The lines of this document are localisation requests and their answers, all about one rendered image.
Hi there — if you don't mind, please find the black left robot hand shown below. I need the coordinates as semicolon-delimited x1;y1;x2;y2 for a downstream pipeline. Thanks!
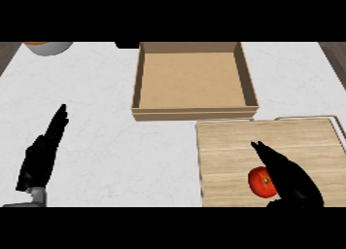
15;103;71;194

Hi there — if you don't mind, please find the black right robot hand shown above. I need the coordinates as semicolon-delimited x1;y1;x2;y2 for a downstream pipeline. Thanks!
250;140;326;208

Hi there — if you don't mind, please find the red tomato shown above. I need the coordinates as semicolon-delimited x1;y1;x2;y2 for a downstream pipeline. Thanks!
247;166;280;198

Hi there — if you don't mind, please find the open cardboard box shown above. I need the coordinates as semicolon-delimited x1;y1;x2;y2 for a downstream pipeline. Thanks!
130;42;262;123

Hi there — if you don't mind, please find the white bowl with orange contents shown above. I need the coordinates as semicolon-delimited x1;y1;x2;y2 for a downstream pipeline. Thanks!
24;42;74;57

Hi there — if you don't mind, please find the small black object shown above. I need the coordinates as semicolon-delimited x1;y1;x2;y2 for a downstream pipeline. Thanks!
116;42;142;50

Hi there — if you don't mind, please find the wooden tray with metal handles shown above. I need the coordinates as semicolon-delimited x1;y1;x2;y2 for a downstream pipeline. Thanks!
196;115;346;208

